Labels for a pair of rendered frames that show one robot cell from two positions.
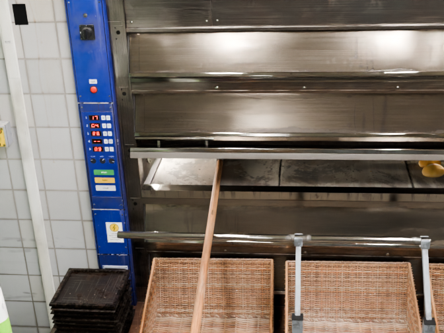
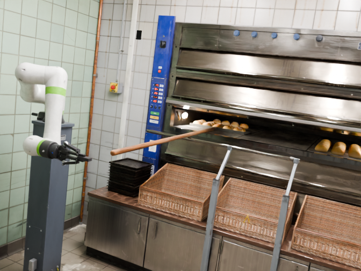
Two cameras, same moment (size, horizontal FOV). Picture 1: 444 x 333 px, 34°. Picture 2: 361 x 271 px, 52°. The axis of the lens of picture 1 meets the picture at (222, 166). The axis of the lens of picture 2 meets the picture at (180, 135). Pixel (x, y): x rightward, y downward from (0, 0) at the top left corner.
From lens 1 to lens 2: 1.28 m
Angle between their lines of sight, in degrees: 24
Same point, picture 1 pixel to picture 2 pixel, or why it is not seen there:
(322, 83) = (264, 81)
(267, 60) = (239, 66)
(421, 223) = (307, 170)
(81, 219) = (140, 137)
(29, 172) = (124, 109)
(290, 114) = (245, 96)
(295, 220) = (239, 156)
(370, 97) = (288, 93)
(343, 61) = (275, 71)
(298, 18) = (257, 48)
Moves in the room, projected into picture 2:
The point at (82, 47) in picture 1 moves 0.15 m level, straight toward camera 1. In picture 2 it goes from (159, 51) to (156, 49)
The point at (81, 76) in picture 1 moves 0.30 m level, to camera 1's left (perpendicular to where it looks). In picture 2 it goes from (156, 64) to (125, 61)
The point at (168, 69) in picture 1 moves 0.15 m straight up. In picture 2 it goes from (193, 65) to (195, 48)
